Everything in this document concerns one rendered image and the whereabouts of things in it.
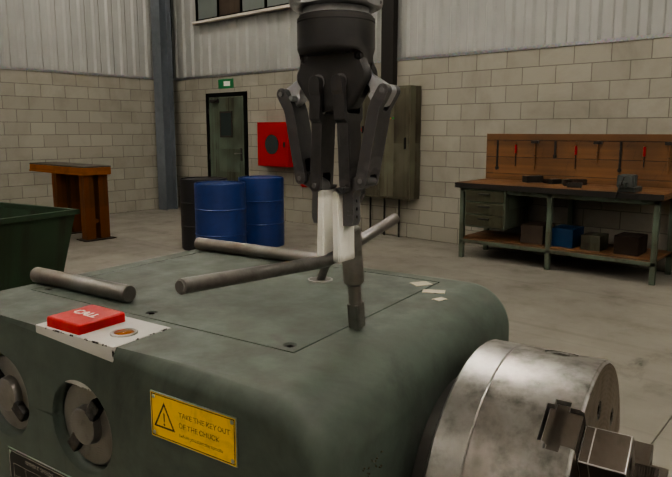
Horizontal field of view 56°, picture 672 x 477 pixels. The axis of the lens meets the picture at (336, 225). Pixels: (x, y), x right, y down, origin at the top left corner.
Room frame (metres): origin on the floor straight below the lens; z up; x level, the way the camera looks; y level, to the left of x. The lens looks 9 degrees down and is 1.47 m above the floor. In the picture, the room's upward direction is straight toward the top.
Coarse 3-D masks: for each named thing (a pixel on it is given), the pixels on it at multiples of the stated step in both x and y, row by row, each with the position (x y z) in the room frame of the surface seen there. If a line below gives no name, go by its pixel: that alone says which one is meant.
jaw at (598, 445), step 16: (560, 416) 0.54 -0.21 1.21; (576, 416) 0.54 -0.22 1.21; (544, 432) 0.53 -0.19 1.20; (560, 432) 0.53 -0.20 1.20; (576, 432) 0.52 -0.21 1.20; (592, 432) 0.53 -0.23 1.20; (608, 432) 0.53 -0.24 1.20; (576, 448) 0.52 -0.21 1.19; (592, 448) 0.52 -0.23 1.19; (608, 448) 0.52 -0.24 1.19; (624, 448) 0.51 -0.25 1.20; (592, 464) 0.51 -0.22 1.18; (608, 464) 0.50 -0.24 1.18; (624, 464) 0.50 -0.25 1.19; (640, 464) 0.54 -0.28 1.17
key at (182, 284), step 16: (384, 224) 0.69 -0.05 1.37; (368, 240) 0.66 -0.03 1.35; (320, 256) 0.59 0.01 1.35; (224, 272) 0.48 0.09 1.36; (240, 272) 0.49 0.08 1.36; (256, 272) 0.51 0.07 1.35; (272, 272) 0.52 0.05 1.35; (288, 272) 0.54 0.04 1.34; (176, 288) 0.44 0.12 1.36; (192, 288) 0.45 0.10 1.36; (208, 288) 0.46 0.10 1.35
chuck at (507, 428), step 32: (512, 352) 0.63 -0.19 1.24; (544, 352) 0.64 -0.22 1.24; (512, 384) 0.58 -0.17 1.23; (544, 384) 0.57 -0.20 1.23; (576, 384) 0.56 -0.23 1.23; (608, 384) 0.63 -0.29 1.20; (480, 416) 0.56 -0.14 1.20; (512, 416) 0.55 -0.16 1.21; (544, 416) 0.54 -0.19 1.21; (608, 416) 0.64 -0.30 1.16; (480, 448) 0.53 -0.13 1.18; (512, 448) 0.52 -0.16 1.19; (544, 448) 0.52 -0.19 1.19
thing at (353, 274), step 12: (360, 228) 0.64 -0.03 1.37; (360, 240) 0.64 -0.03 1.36; (360, 252) 0.64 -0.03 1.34; (348, 264) 0.64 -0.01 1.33; (360, 264) 0.64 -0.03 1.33; (348, 276) 0.64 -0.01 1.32; (360, 276) 0.64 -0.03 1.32; (348, 288) 0.65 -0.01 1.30; (360, 288) 0.65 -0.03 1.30; (360, 300) 0.65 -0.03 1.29; (348, 312) 0.65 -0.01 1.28; (360, 312) 0.65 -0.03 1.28; (360, 324) 0.65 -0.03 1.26
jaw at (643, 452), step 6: (636, 444) 0.68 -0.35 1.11; (642, 444) 0.68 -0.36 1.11; (648, 444) 0.68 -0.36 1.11; (636, 450) 0.67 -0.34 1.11; (642, 450) 0.67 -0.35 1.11; (648, 450) 0.67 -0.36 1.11; (636, 456) 0.66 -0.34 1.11; (642, 456) 0.66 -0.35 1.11; (648, 456) 0.66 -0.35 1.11; (636, 462) 0.65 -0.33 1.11; (642, 462) 0.65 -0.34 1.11; (648, 462) 0.65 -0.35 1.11; (660, 468) 0.64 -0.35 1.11; (660, 474) 0.62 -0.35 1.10; (666, 474) 0.62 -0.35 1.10
